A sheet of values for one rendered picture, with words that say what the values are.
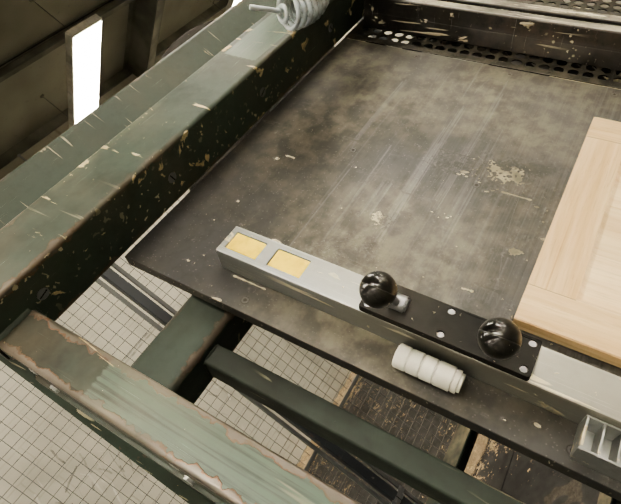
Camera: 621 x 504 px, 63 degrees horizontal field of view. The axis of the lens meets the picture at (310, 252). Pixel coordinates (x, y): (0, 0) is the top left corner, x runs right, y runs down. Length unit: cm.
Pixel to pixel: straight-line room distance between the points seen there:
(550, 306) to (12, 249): 68
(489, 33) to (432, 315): 70
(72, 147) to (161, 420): 89
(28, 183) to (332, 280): 84
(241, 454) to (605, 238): 54
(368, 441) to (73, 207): 49
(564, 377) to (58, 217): 65
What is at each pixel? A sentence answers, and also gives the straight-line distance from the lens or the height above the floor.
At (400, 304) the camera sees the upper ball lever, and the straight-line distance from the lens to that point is 60.
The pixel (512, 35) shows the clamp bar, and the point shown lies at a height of 154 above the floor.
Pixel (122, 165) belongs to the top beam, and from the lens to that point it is 80.
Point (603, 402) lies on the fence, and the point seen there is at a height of 129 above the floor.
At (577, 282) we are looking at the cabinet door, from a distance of 71.
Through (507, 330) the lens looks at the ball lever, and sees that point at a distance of 47.
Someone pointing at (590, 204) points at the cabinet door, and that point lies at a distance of 81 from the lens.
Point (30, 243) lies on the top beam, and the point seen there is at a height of 189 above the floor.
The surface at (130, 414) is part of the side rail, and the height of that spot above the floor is 165.
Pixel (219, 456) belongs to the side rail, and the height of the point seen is 156.
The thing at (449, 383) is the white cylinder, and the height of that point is 140.
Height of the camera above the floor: 165
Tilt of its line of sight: 4 degrees down
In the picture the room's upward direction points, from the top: 51 degrees counter-clockwise
